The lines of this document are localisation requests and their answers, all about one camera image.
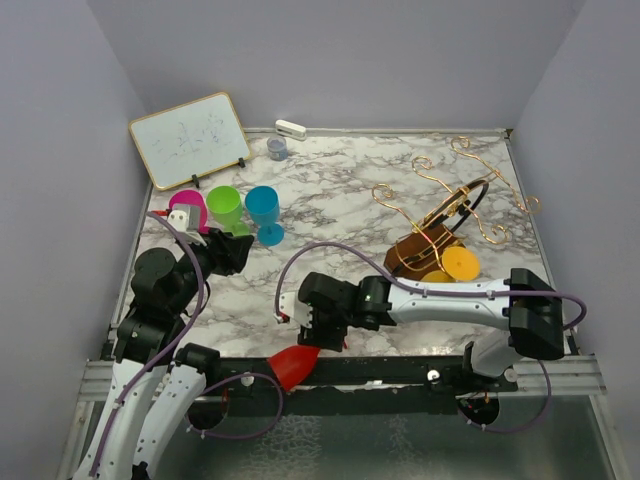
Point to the red wine glass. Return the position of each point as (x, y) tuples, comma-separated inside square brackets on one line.
[(293, 365)]

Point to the white whiteboard eraser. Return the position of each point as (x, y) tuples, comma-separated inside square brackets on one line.
[(290, 130)]

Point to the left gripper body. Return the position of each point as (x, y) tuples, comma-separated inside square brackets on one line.
[(210, 259)]

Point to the blue wine glass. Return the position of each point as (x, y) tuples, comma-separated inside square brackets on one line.
[(262, 204)]

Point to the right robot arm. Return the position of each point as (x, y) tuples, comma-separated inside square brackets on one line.
[(522, 312)]

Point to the gold wire wine glass rack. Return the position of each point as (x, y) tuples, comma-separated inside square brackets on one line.
[(422, 251)]

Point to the green wine glass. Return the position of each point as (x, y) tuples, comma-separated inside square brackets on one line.
[(225, 205)]

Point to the small whiteboard with wooden frame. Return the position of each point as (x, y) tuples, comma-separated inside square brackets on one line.
[(190, 141)]

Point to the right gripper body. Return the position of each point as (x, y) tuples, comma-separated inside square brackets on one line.
[(327, 331)]

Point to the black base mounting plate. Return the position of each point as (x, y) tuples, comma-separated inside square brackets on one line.
[(247, 387)]

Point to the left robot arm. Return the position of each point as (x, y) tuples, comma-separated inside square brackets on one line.
[(153, 381)]

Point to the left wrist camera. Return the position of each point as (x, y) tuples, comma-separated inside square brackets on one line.
[(185, 219)]

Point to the yellow wine glass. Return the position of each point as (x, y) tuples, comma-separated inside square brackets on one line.
[(459, 264)]

